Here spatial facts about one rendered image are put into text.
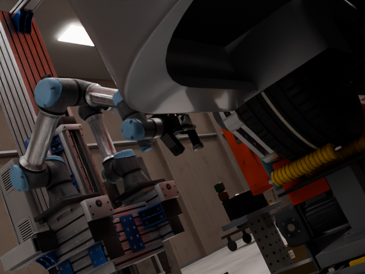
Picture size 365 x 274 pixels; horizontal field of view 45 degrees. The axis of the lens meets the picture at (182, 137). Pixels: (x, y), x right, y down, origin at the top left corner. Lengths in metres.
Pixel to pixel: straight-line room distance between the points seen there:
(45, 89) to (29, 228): 0.93
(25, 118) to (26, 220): 0.54
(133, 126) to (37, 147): 0.58
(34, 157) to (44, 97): 0.29
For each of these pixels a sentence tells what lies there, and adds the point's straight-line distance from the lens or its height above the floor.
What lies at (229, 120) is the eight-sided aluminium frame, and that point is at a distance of 1.56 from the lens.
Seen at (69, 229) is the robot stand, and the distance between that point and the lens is 2.02.
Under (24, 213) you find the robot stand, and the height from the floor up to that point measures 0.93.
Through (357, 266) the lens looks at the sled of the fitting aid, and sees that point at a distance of 1.49.
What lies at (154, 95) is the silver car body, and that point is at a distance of 1.00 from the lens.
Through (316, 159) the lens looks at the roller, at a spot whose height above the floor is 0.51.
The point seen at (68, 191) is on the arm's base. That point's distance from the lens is 2.06.
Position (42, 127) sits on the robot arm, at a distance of 1.90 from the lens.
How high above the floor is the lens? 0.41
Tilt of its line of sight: 13 degrees up
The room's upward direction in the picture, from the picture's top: 25 degrees counter-clockwise
